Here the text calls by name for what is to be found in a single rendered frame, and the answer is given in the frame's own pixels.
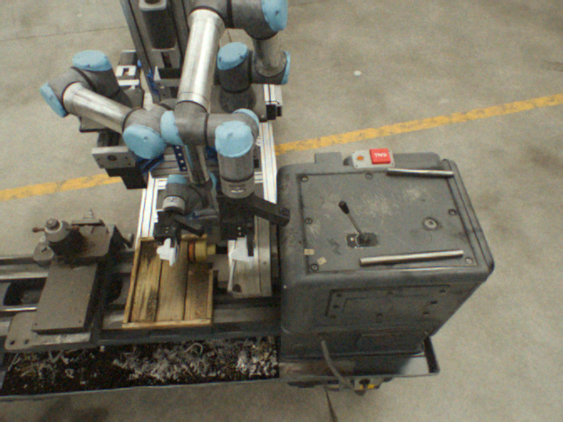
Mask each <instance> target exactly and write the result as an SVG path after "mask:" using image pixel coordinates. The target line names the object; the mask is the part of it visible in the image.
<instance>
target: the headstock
mask: <svg viewBox="0 0 563 422"><path fill-rule="evenodd" d="M392 155H393V158H394V163H395V166H394V167H370V168H354V166H353V162H352V157H351V156H349V157H346V158H345V159H344V160H343V167H336V166H334V165H333V164H332V163H331V164H316V163H315V162H306V163H297V164H290V165H285V166H282V167H280V168H279V169H278V170H277V172H276V204H278V205H281V206H282V207H285V208H289V209H290V210H291V221H290V223H289V224H288V225H287V226H286V227H282V226H280V225H278V233H279V248H280V274H279V278H280V293H281V323H282V326H283V328H285V329H286V330H287V331H289V332H308V331H310V330H311V329H313V328H314V327H317V326H333V325H351V324H369V323H387V322H403V323H404V322H439V321H447V320H449V319H450V318H451V317H452V316H453V315H454V314H455V313H456V312H457V311H458V308H459V307H460V306H461V305H462V304H464V303H465V302H466V301H467V299H468V298H469V297H470V296H471V295H472V294H473V293H474V292H475V291H476V289H477V288H479V287H480V286H481V285H482V284H483V283H484V282H485V281H486V280H487V278H488V277H489V276H490V275H491V274H492V272H493V271H494V269H495V261H494V260H493V256H492V253H491V251H490V248H489V247H488V242H487V240H486V237H485V235H484V233H483V231H482V229H481V226H480V224H479V222H478V217H477V215H476V213H475V210H474V207H473V204H472V202H470V199H469V197H468V194H467V190H466V188H465V185H464V183H463V180H462V177H461V174H460V172H459V169H458V167H457V164H456V163H455V162H453V161H452V160H450V159H448V158H444V159H442V160H441V158H440V156H439V155H438V154H437V153H434V152H405V153H392ZM387 168H405V169H423V170H441V171H450V170H452V171H453V176H452V178H439V177H421V176H404V175H387V174H386V170H387ZM340 201H344V202H345V203H346V204H347V206H348V208H349V212H350V214H351V215H352V217H353V218H354V222H355V223H356V224H357V225H358V226H359V228H360V229H361V231H362V232H363V234H364V235H368V236H369V237H370V238H371V240H372V242H371V244H370V245H362V244H361V243H360V242H359V239H360V237H361V236H360V234H359V232H357V230H356V229H355V227H354V226H353V224H352V223H351V221H350V220H349V217H348V215H347V214H345V213H344V212H343V210H342V209H341V208H340V207H339V206H338V203H339V202H340ZM299 240H300V241H302V244H300V245H299V243H298V241H299ZM305 249H312V250H314V251H313V255H305V253H304V252H305ZM442 250H462V252H463V256H462V257H453V258H445V259H434V260H417V261H407V262H398V263H389V264H379V265H362V266H361V265H360V263H359V259H360V258H367V257H376V256H386V255H404V254H413V253H422V252H432V251H442ZM321 258H324V259H325V260H326V261H327V262H326V263H323V264H322V265H319V263H318V262H317V260H319V259H321Z"/></svg>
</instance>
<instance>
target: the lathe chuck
mask: <svg viewBox="0 0 563 422"><path fill-rule="evenodd" d="M255 223H256V234H255V241H256V247H255V258H256V263H255V265H254V267H253V269H252V270H250V267H249V263H248V262H244V261H239V260H237V261H236V266H235V276H234V282H233V286H234V285H235V284H239V286H241V291H240V292H236V291H232V295H233V297H234V298H248V297H261V280H260V266H259V247H258V222H257V216H256V215H255ZM234 247H235V240H228V257H229V271H230V269H231V264H232V259H231V258H230V252H231V251H232V250H234Z"/></svg>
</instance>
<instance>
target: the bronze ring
mask: <svg viewBox="0 0 563 422"><path fill-rule="evenodd" d="M218 254H219V248H218V244H207V239H206V238H205V239H197V240H196V241H195V240H191V241H189V242H188V260H189V263H190V264H196V263H197V264H198V265H207V263H206V261H207V255H218Z"/></svg>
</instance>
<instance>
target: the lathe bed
mask: <svg viewBox="0 0 563 422"><path fill-rule="evenodd" d="M135 250H136V249H126V250H121V252H117V256H118V260H119V261H118V262H114V265H113V271H112V276H111V283H110V288H109V293H107V298H106V305H105V310H104V315H105V316H104V321H103V325H102V329H100V333H99V337H98V342H97V346H110V345H128V344H146V343H150V342H181V341H198V340H215V339H233V337H267V336H281V319H282V309H281V307H280V294H279V290H278V280H271V285H272V296H265V297H248V298H234V297H233V295H232V292H231V293H230V295H229V294H226V293H227V290H228V289H227V290H226V289H224V287H221V289H220V288H218V284H219V277H218V276H216V277H215V280H216V282H214V290H215V291H217V294H215V293H214V302H213V322H212V326H204V327H185V326H183V327H177V328H174V329H157V330H156V329H154V330H138V331H125V330H124V329H123V328H122V324H123V323H122V322H123V319H124V317H122V316H124V313H125V308H126V304H127V300H128V292H129V289H130V284H131V278H132V267H133V261H134V255H135ZM33 255H34V253H30V254H11V255H0V288H1V289H0V320H1V321H0V353H10V352H9V351H8V350H7V349H6V348H5V342H6V339H7V336H8V328H9V326H10V321H11V319H12V318H13V317H14V316H15V315H17V314H19V313H21V312H36V311H37V309H38V305H39V304H38V302H39V300H40V297H41V293H42V291H43V290H44V286H45V282H46V278H47V275H48V272H49V267H50V265H47V266H38V265H37V264H35V263H34V262H33ZM10 256H11V257H10ZM122 261H123V262H122ZM127 261H128V262H129V264H128V262H127ZM119 262H121V263H122V264H121V263H119ZM124 262H125V263H124ZM131 263H132V265H131ZM116 265H117V266H116ZM19 266H20V267H19ZM115 266H116V268H115ZM122 266H124V267H122ZM27 268H28V269H27ZM117 268H119V269H118V270H119V271H117ZM26 271H27V272H26ZM121 272H122V273H121ZM125 272H126V273H125ZM26 275H27V276H26ZM26 277H27V279H26ZM122 277H124V278H122ZM124 280H126V281H124ZM122 282H125V283H122ZM126 284H127V285H126ZM111 285H113V286H111ZM119 285H121V287H120V286H119ZM34 287H35V288H34ZM116 289H117V293H116V294H115V291H116ZM41 290H42V291H41ZM29 291H30V294H28V292H29ZM118 292H119V293H118ZM122 292H124V293H122ZM222 292H226V293H222ZM220 293H221V294H220ZM21 295H25V296H22V297H23V298H22V297H21ZM33 296H35V297H33ZM110 296H111V297H110ZM113 296H114V298H112V297H113ZM124 297H125V298H124ZM19 298H20V299H19ZM21 298H22V299H23V301H24V302H21V301H20V300H21ZM32 299H33V300H32ZM108 299H109V300H108ZM114 300H115V301H114ZM29 301H30V302H32V303H28V302H29ZM33 301H34V302H35V303H36V302H37V304H33ZM113 301H114V302H113ZM107 303H108V305H107ZM229 304H230V306H229ZM14 305H16V306H14ZM15 307H17V308H15ZM11 309H12V310H11ZM14 309H16V310H14ZM9 310H10V311H9ZM113 312H115V313H113ZM227 313H228V314H227ZM108 314H109V316H108ZM115 314H116V315H115ZM110 315H111V316H110ZM225 318H226V319H225ZM106 319H107V320H106ZM227 319H228V321H227ZM233 319H234V320H233ZM6 321H7V322H6ZM105 321H106V323H105ZM121 323H122V324H121ZM106 324H107V325H106ZM5 325H6V326H5ZM4 327H5V328H4Z"/></svg>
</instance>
